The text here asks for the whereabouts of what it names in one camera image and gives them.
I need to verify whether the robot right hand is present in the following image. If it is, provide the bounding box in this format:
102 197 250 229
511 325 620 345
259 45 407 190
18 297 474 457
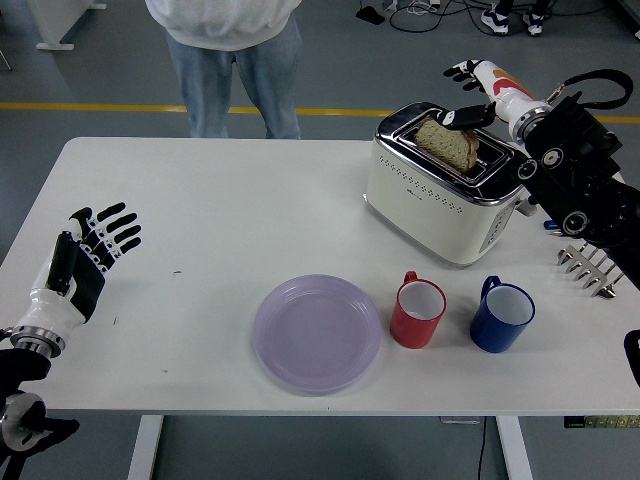
433 58 544 130

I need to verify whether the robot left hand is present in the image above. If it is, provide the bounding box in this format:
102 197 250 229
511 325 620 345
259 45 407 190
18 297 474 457
12 201 144 334

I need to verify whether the bread slice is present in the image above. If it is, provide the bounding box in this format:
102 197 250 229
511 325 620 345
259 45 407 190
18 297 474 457
414 117 480 175

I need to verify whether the purple plate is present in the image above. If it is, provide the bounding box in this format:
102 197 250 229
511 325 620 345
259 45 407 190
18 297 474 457
252 273 382 397

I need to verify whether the person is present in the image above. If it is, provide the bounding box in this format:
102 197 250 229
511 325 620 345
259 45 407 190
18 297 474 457
479 0 551 37
144 0 304 140

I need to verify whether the white power strip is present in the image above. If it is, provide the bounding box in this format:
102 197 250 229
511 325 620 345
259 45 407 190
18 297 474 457
382 0 441 12

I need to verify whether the cream and chrome toaster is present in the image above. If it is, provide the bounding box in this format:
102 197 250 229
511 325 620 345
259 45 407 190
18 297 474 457
363 101 539 271

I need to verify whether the white table leg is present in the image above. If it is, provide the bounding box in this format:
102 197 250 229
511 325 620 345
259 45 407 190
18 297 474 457
127 414 165 480
496 414 534 480

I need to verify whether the metal toast rack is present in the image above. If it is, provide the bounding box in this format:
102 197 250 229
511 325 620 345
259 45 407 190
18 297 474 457
555 244 625 300

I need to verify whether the blue mug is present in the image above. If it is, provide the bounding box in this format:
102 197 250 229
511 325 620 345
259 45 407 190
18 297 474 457
468 274 536 354

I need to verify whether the red mug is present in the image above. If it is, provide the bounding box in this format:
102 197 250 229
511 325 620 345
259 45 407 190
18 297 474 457
389 270 447 350

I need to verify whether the white furniture base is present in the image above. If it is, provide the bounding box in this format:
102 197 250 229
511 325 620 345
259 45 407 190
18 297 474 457
27 0 108 52

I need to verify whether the table control panel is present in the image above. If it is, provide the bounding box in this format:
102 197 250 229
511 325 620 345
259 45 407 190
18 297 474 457
564 415 640 430

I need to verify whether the black floor cable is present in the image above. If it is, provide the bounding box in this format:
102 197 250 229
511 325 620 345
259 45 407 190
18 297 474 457
388 0 501 35

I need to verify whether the black hanging cable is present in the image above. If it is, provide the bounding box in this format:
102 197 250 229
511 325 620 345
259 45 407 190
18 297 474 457
477 417 489 480

